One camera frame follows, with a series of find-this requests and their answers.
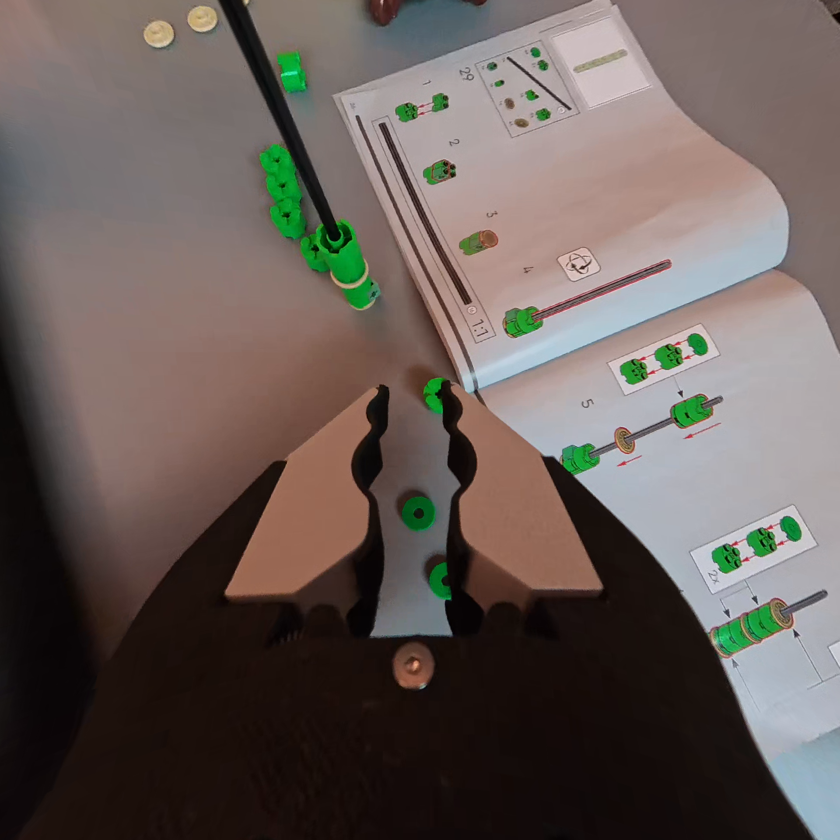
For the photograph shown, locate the building instruction booklet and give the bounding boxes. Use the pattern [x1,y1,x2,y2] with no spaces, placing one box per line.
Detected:
[333,0,840,762]

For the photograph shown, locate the grey desk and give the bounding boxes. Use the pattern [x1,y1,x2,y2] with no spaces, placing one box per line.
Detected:
[0,0,840,788]

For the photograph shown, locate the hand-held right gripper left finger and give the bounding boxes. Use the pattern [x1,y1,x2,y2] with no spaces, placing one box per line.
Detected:
[223,384,391,636]

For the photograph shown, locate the black rod with green bricks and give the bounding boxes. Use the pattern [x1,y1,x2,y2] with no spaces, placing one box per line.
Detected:
[220,0,382,311]

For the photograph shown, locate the tan brick pot model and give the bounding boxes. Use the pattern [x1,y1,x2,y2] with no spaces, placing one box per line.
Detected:
[367,0,490,27]

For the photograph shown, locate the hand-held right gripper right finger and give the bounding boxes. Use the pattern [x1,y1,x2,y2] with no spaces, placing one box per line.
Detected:
[440,381,605,636]

